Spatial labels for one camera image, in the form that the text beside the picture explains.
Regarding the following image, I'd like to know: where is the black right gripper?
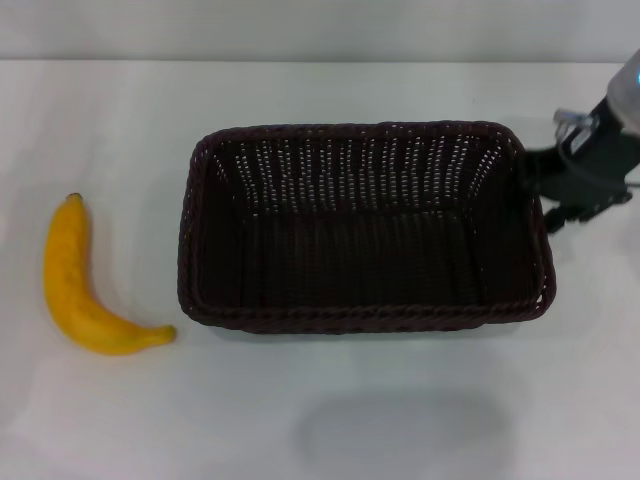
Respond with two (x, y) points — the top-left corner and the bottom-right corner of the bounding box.
(519, 98), (640, 235)

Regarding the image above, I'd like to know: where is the yellow banana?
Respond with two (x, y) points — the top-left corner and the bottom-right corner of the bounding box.
(43, 192), (178, 357)

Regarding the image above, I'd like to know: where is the thin grey right gripper cable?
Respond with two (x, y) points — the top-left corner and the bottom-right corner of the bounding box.
(558, 142), (640, 192)

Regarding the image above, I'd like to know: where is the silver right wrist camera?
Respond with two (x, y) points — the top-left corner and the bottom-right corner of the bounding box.
(552, 106), (602, 153)

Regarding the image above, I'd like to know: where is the black woven plastic basket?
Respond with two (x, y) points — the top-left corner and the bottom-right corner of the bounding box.
(175, 119), (558, 335)

